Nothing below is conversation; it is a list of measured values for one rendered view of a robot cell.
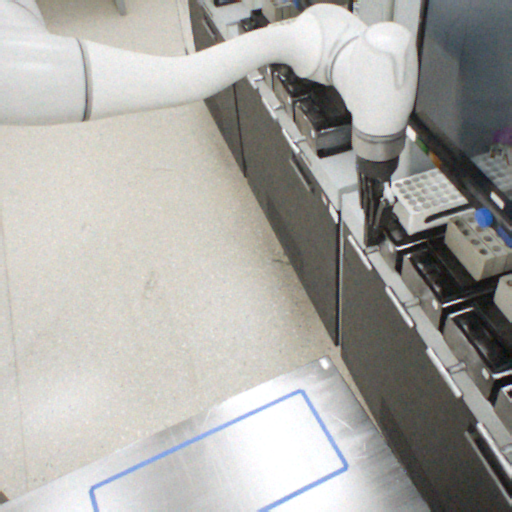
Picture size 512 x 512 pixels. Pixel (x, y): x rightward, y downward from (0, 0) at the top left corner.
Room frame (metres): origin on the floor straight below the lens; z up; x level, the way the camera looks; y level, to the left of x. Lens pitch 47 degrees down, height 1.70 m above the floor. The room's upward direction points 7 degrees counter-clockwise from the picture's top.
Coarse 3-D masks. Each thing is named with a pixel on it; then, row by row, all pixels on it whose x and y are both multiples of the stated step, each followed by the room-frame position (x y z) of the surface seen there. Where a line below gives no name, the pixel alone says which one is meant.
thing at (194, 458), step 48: (288, 384) 0.54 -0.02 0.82; (336, 384) 0.53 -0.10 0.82; (192, 432) 0.48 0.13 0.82; (240, 432) 0.47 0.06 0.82; (288, 432) 0.46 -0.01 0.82; (336, 432) 0.45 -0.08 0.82; (96, 480) 0.42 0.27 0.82; (144, 480) 0.41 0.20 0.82; (192, 480) 0.40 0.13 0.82; (240, 480) 0.39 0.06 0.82; (288, 480) 0.39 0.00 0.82; (336, 480) 0.38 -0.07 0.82; (384, 480) 0.37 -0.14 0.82
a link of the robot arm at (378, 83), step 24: (384, 24) 0.89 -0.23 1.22; (360, 48) 0.86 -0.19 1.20; (384, 48) 0.84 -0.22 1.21; (408, 48) 0.84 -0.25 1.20; (336, 72) 0.91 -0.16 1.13; (360, 72) 0.84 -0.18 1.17; (384, 72) 0.82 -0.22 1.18; (408, 72) 0.83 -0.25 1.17; (360, 96) 0.84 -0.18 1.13; (384, 96) 0.82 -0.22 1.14; (408, 96) 0.83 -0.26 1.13; (360, 120) 0.84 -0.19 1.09; (384, 120) 0.82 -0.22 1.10
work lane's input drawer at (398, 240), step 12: (396, 216) 0.88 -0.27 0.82; (384, 228) 0.87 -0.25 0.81; (396, 228) 0.85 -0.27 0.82; (432, 228) 0.84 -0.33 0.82; (444, 228) 0.85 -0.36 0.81; (384, 240) 0.85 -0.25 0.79; (396, 240) 0.82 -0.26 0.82; (408, 240) 0.83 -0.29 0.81; (420, 240) 0.83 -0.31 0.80; (360, 252) 0.86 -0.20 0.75; (372, 252) 0.86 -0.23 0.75; (384, 252) 0.85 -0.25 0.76; (396, 252) 0.81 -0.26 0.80; (408, 252) 0.82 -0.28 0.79; (372, 264) 0.83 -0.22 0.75; (396, 264) 0.81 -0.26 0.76
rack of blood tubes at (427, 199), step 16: (416, 176) 0.94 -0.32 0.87; (432, 176) 0.95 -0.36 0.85; (400, 192) 0.91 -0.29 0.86; (416, 192) 0.90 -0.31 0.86; (432, 192) 0.89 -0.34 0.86; (448, 192) 0.90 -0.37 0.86; (400, 208) 0.87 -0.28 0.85; (416, 208) 0.86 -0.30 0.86; (432, 208) 0.85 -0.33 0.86; (448, 208) 0.86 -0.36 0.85; (464, 208) 0.90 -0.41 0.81; (416, 224) 0.84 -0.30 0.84; (432, 224) 0.85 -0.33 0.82
